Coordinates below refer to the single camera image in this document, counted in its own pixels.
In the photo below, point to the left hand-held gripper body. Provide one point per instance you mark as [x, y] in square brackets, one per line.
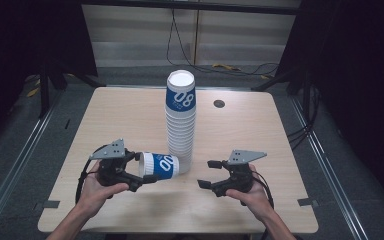
[111, 163]

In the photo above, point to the black curtain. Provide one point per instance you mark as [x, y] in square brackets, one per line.
[356, 66]
[20, 40]

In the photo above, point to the person's left hand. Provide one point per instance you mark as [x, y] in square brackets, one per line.
[95, 190]

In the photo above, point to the black metal stand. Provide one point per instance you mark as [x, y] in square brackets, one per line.
[305, 90]
[45, 90]

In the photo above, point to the blue and white paper cup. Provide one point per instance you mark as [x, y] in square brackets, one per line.
[161, 165]

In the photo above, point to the yellow floor scrap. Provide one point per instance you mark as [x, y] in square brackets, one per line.
[226, 67]
[33, 92]

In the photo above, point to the grey tape strip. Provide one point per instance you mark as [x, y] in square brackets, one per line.
[307, 202]
[51, 204]

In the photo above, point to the round dark table hole cap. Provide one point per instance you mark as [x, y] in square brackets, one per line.
[219, 103]

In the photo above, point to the person's right hand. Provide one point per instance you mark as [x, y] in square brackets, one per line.
[255, 196]

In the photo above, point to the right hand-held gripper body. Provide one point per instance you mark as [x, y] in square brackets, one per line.
[241, 176]

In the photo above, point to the stack of white paper cups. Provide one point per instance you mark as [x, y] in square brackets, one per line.
[181, 133]

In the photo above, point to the metal floor rail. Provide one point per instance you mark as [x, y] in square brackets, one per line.
[16, 160]
[326, 166]

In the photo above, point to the black overhead bar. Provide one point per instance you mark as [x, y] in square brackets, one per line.
[193, 6]

